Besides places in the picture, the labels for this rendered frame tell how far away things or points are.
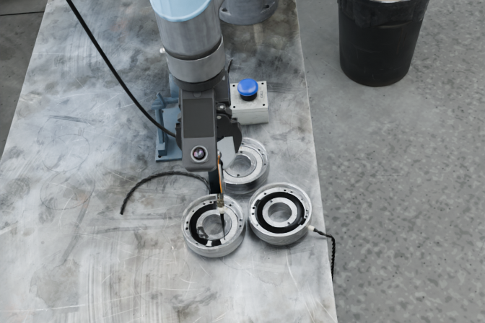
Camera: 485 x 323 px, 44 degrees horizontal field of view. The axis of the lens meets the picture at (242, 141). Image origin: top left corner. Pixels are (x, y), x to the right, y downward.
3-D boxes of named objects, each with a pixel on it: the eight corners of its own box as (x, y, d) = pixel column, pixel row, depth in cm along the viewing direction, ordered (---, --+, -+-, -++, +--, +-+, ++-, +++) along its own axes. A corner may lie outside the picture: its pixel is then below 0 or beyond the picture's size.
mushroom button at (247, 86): (260, 109, 114) (258, 91, 110) (239, 110, 114) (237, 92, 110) (259, 94, 116) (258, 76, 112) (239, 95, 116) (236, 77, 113)
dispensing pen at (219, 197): (214, 244, 94) (203, 143, 89) (216, 233, 98) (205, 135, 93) (229, 244, 94) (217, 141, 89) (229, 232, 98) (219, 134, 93)
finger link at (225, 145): (241, 143, 96) (230, 105, 89) (242, 172, 92) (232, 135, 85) (222, 145, 97) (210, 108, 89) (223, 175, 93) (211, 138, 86)
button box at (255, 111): (269, 122, 115) (268, 105, 111) (232, 125, 115) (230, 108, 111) (267, 92, 120) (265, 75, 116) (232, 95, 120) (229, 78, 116)
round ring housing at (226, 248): (242, 263, 96) (240, 251, 93) (179, 259, 98) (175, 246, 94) (250, 208, 103) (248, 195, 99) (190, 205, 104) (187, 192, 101)
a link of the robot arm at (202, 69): (223, 58, 72) (156, 63, 72) (226, 84, 76) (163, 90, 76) (221, 18, 77) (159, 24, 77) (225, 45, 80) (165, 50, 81)
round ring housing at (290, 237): (238, 233, 100) (236, 220, 96) (266, 187, 105) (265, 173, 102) (295, 258, 96) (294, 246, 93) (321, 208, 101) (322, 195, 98)
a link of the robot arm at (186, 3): (224, -55, 68) (198, -10, 63) (233, 21, 76) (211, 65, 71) (161, -62, 70) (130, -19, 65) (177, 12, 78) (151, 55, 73)
